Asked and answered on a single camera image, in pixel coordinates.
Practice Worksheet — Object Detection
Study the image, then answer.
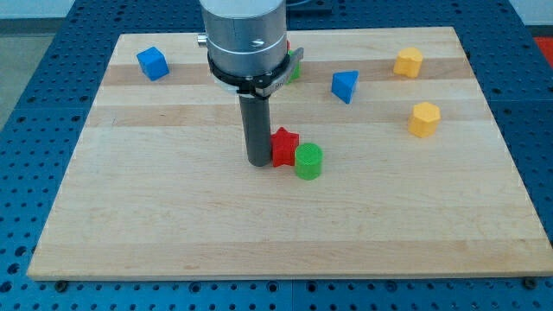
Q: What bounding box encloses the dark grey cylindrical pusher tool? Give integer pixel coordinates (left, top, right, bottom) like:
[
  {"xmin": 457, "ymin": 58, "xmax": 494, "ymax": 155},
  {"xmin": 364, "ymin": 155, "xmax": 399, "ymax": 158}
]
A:
[{"xmin": 238, "ymin": 94, "xmax": 272, "ymax": 167}]

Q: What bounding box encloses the yellow heart block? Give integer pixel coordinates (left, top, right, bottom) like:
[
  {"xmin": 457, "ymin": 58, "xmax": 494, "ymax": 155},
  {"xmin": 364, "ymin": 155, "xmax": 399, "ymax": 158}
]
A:
[{"xmin": 393, "ymin": 47, "xmax": 423, "ymax": 78}]

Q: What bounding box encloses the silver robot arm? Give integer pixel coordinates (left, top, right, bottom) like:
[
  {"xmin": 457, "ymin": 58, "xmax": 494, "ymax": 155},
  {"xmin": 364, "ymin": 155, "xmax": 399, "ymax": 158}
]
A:
[{"xmin": 200, "ymin": 0, "xmax": 304, "ymax": 98}]

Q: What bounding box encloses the green block behind arm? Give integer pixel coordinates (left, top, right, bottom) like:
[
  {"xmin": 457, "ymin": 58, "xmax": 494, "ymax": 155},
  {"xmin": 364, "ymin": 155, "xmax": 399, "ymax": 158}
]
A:
[{"xmin": 287, "ymin": 62, "xmax": 301, "ymax": 84}]

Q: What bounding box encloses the green cylinder block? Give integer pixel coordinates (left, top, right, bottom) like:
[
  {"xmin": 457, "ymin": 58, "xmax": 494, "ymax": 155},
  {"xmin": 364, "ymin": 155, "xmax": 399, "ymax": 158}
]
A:
[{"xmin": 295, "ymin": 143, "xmax": 323, "ymax": 181}]

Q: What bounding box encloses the yellow hexagon block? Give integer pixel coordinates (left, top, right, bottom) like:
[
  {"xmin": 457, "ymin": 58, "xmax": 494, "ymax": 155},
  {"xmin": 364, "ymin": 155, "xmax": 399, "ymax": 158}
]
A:
[{"xmin": 408, "ymin": 102, "xmax": 442, "ymax": 138}]

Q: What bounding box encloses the red star block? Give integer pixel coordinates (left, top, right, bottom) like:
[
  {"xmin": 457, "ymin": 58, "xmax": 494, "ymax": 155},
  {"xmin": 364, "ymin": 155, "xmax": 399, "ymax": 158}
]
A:
[{"xmin": 270, "ymin": 127, "xmax": 300, "ymax": 167}]

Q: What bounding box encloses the blue cube block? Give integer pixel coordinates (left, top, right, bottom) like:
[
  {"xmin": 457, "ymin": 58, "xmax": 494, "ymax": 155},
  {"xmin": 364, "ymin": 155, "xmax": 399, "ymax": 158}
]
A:
[{"xmin": 137, "ymin": 47, "xmax": 169, "ymax": 81}]

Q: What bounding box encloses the blue triangle block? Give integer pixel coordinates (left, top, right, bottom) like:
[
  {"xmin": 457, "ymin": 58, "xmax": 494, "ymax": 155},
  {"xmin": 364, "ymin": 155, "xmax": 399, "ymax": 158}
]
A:
[{"xmin": 331, "ymin": 70, "xmax": 359, "ymax": 105}]

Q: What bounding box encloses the wooden board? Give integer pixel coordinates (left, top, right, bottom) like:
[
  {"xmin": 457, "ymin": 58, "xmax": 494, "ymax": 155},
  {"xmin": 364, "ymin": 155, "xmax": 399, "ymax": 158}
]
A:
[{"xmin": 28, "ymin": 27, "xmax": 552, "ymax": 281}]

